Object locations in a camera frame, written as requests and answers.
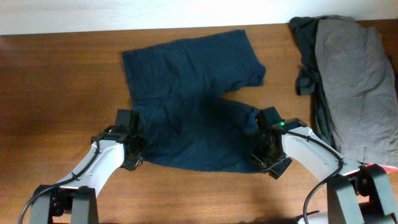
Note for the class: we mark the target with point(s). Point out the navy blue shorts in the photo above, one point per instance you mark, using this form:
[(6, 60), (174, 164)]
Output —
[(178, 87)]

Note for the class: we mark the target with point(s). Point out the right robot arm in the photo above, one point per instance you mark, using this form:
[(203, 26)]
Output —
[(347, 192)]

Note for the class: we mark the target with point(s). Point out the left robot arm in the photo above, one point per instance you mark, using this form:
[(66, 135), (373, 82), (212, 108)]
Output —
[(118, 146)]

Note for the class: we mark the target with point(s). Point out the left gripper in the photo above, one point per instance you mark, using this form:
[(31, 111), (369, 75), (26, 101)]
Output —
[(132, 164)]

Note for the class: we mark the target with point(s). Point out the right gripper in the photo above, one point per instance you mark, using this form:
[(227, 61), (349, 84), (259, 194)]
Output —
[(273, 171)]

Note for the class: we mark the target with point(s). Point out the grey garment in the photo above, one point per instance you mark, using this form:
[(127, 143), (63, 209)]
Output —
[(358, 81)]

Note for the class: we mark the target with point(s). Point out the red cloth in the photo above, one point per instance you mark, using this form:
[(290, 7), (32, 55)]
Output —
[(387, 169)]

